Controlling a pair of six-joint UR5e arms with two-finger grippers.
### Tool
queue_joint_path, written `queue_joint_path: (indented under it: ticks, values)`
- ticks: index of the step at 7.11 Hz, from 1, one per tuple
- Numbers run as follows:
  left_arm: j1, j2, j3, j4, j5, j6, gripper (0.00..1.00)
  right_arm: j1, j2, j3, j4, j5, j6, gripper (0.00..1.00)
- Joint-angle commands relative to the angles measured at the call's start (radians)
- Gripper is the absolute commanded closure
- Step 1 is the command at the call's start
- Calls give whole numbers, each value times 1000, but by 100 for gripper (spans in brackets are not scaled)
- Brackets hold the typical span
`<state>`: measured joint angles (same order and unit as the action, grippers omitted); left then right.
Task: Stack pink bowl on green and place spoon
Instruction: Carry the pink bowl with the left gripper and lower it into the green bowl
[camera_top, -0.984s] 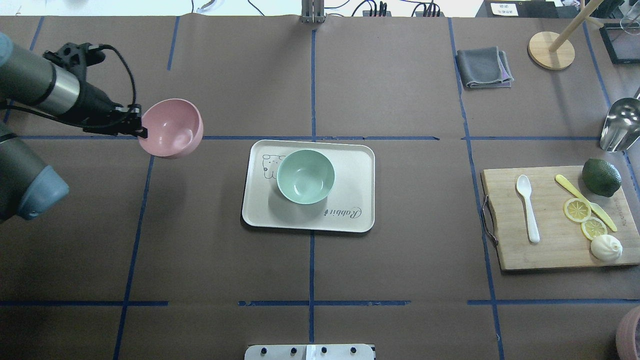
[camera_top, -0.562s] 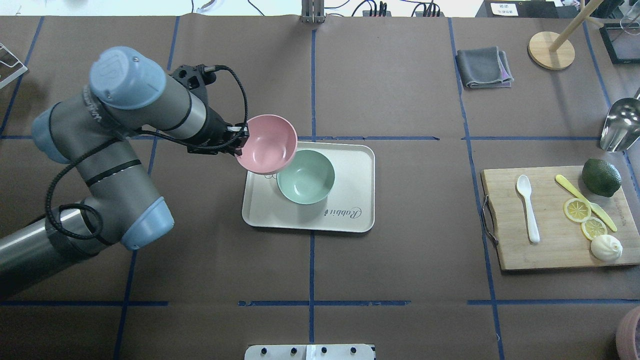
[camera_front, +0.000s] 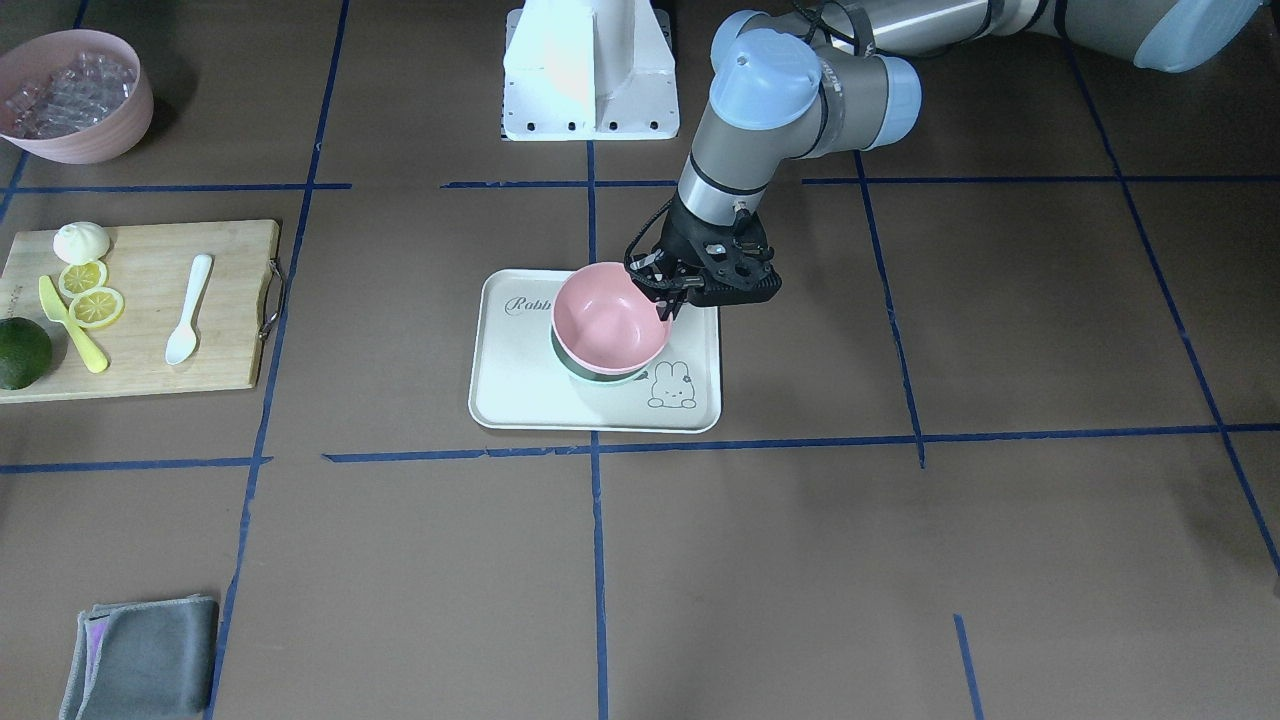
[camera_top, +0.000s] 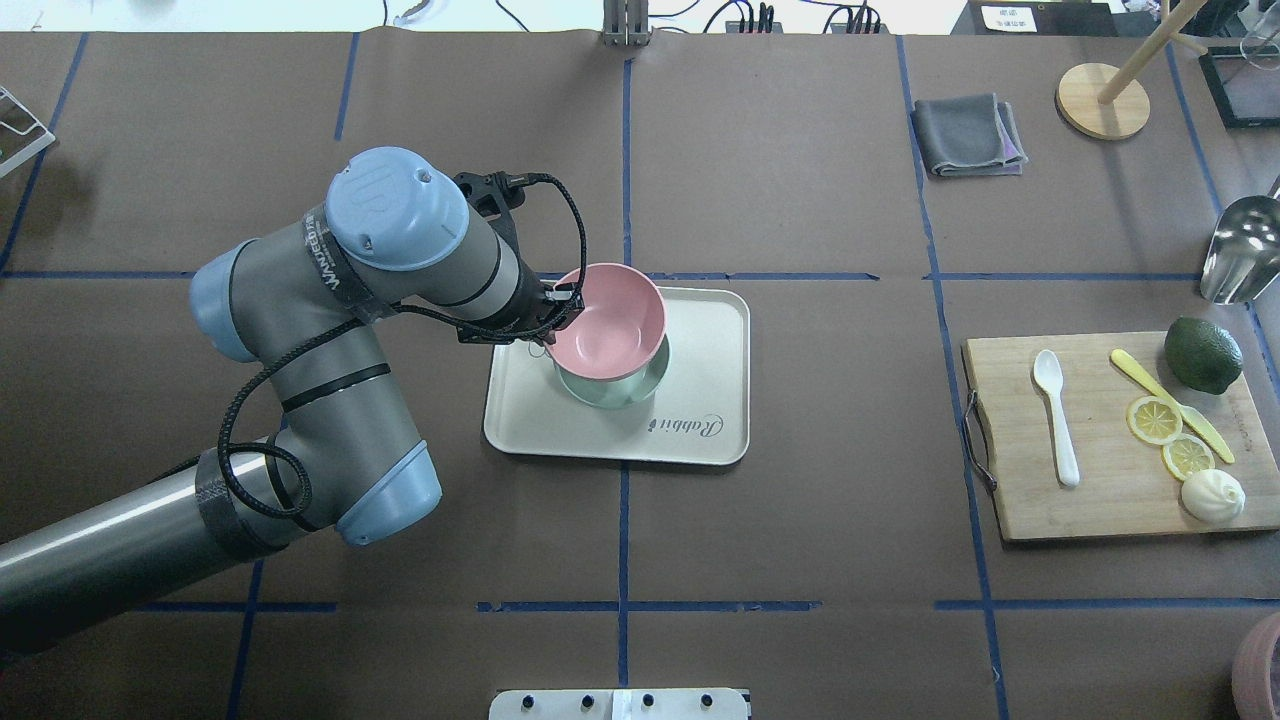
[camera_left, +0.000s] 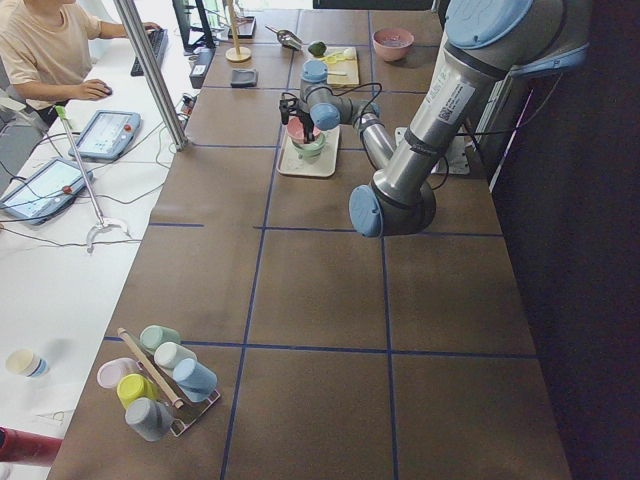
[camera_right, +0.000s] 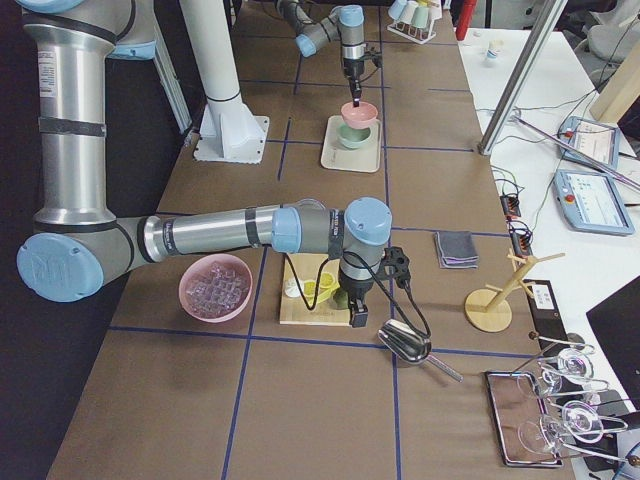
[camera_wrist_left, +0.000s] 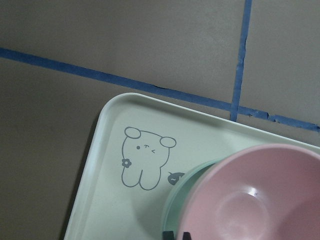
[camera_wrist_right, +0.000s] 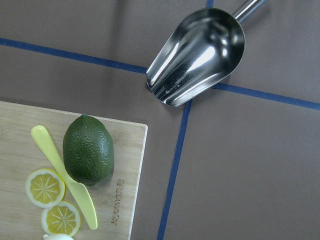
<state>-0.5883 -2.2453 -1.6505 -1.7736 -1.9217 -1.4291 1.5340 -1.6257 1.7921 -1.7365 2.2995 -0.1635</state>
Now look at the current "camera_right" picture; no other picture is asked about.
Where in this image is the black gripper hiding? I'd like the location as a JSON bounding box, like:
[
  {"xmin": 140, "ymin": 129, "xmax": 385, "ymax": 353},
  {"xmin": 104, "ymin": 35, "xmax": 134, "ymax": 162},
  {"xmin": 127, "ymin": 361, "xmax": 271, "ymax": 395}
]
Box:
[
  {"xmin": 341, "ymin": 45, "xmax": 365, "ymax": 107},
  {"xmin": 339, "ymin": 257, "xmax": 374, "ymax": 328}
]

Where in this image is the small pink bowl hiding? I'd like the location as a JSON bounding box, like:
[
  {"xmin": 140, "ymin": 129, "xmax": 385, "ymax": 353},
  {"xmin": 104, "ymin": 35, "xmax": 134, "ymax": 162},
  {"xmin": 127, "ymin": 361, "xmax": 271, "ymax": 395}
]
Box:
[{"xmin": 340, "ymin": 101, "xmax": 378, "ymax": 129}]

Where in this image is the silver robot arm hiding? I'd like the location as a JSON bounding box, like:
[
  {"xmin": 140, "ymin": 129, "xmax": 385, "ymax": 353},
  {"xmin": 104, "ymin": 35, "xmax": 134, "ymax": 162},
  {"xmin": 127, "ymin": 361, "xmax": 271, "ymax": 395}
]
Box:
[{"xmin": 16, "ymin": 1, "xmax": 392, "ymax": 328}]

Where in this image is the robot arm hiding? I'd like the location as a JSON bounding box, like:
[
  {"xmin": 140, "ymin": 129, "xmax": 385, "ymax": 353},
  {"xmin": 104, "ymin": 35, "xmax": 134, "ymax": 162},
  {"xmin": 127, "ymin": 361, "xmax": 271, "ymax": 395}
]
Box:
[{"xmin": 275, "ymin": 0, "xmax": 367, "ymax": 107}]

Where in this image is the green bowl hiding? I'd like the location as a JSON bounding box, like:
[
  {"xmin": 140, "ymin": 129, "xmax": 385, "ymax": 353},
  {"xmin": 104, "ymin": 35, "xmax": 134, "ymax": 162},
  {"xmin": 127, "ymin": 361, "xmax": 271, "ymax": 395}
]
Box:
[{"xmin": 337, "ymin": 124, "xmax": 371, "ymax": 150}]

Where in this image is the large pink bowl with ice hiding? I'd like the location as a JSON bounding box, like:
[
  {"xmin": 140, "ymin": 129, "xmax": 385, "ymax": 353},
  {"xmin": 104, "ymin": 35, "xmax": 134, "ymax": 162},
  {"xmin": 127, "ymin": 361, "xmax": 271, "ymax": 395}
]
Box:
[{"xmin": 178, "ymin": 254, "xmax": 253, "ymax": 323}]

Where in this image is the green lime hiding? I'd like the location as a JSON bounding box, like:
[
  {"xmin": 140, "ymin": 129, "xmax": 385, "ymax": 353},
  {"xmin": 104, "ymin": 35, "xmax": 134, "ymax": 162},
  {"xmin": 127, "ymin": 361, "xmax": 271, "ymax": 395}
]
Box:
[{"xmin": 333, "ymin": 290, "xmax": 348, "ymax": 310}]

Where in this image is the lemon slice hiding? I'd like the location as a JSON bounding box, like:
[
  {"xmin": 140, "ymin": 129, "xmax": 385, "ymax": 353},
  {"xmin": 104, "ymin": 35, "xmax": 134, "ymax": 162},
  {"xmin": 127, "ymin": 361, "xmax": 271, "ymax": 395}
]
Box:
[
  {"xmin": 303, "ymin": 280, "xmax": 321, "ymax": 298},
  {"xmin": 319, "ymin": 272, "xmax": 338, "ymax": 291}
]

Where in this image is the metal scoop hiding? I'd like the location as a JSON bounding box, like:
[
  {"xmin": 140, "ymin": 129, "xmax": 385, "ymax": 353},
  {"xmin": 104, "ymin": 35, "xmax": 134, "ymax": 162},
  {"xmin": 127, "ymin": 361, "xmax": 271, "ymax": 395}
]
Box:
[{"xmin": 378, "ymin": 319, "xmax": 464, "ymax": 382}]

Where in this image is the wooden cutting board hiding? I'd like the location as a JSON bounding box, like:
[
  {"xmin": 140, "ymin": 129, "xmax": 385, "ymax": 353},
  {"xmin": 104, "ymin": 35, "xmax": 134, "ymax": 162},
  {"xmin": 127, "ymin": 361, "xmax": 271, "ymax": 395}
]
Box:
[{"xmin": 279, "ymin": 254, "xmax": 350, "ymax": 326}]

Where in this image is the white steamed bun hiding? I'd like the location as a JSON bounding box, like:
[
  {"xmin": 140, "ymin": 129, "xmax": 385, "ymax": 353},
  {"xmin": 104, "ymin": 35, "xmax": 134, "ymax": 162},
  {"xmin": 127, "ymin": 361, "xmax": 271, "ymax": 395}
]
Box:
[{"xmin": 283, "ymin": 278, "xmax": 301, "ymax": 298}]

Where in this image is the cup rack with cups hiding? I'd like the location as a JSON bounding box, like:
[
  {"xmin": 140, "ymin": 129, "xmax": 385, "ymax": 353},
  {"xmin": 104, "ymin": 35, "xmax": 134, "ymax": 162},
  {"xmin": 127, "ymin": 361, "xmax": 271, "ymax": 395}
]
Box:
[{"xmin": 387, "ymin": 0, "xmax": 442, "ymax": 45}]

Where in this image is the beige serving tray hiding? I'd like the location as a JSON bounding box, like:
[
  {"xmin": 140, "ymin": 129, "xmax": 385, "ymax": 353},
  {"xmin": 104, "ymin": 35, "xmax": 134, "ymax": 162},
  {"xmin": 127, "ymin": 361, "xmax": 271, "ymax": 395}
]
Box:
[{"xmin": 320, "ymin": 115, "xmax": 381, "ymax": 173}]

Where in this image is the folded grey cloth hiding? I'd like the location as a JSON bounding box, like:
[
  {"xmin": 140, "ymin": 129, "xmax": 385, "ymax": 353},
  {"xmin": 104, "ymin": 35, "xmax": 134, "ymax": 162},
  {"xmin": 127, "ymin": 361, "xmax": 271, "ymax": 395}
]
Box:
[{"xmin": 434, "ymin": 231, "xmax": 479, "ymax": 269}]

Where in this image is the wooden mug tree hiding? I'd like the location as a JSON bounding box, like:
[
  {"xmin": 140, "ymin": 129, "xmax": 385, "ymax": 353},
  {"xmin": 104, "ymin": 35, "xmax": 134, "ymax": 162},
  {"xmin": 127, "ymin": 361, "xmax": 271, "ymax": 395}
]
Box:
[{"xmin": 464, "ymin": 249, "xmax": 565, "ymax": 333}]

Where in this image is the small white bottle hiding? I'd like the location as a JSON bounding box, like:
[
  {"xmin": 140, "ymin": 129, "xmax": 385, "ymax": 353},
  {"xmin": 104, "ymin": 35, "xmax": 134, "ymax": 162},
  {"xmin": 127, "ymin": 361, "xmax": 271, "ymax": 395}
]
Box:
[{"xmin": 484, "ymin": 39, "xmax": 503, "ymax": 67}]

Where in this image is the metal tray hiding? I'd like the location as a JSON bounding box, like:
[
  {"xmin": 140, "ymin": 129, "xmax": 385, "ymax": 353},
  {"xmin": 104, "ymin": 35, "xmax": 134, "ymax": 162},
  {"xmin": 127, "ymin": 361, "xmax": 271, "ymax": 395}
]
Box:
[{"xmin": 484, "ymin": 370, "xmax": 563, "ymax": 469}]

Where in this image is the wine glass rack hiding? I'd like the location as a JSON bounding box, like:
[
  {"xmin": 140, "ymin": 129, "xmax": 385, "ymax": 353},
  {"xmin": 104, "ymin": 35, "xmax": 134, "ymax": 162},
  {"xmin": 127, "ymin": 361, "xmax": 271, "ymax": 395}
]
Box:
[{"xmin": 519, "ymin": 331, "xmax": 629, "ymax": 462}]

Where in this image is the near teach pendant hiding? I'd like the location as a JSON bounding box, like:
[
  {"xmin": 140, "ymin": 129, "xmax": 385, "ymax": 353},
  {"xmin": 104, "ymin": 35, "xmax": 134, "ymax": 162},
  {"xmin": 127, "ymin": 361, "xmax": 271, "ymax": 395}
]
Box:
[{"xmin": 553, "ymin": 170, "xmax": 635, "ymax": 236}]

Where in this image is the teach pendant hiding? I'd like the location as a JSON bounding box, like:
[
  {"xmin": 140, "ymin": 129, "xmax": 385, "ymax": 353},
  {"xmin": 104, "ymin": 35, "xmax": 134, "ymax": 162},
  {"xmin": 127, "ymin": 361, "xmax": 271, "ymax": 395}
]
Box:
[
  {"xmin": 559, "ymin": 116, "xmax": 621, "ymax": 169},
  {"xmin": 553, "ymin": 170, "xmax": 635, "ymax": 236}
]

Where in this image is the far teach pendant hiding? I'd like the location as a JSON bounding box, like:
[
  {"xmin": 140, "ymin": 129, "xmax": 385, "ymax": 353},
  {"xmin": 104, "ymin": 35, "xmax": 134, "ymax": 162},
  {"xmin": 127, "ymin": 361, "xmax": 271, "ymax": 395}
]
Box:
[{"xmin": 559, "ymin": 116, "xmax": 621, "ymax": 169}]

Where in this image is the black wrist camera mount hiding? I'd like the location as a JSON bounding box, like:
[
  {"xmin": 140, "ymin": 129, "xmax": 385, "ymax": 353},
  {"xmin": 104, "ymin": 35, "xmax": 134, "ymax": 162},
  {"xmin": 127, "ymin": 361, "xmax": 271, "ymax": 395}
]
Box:
[{"xmin": 377, "ymin": 246, "xmax": 411, "ymax": 290}]

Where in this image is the white camera pole base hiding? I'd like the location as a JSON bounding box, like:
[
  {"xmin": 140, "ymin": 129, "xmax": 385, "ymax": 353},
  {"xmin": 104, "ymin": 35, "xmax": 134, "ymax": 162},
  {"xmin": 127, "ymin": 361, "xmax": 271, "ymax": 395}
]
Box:
[{"xmin": 180, "ymin": 0, "xmax": 269, "ymax": 164}]

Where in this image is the aluminium frame post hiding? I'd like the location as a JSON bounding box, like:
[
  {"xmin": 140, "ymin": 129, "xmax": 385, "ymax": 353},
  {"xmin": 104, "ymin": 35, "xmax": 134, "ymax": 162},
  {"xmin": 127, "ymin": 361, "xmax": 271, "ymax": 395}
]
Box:
[{"xmin": 478, "ymin": 0, "xmax": 567, "ymax": 156}]

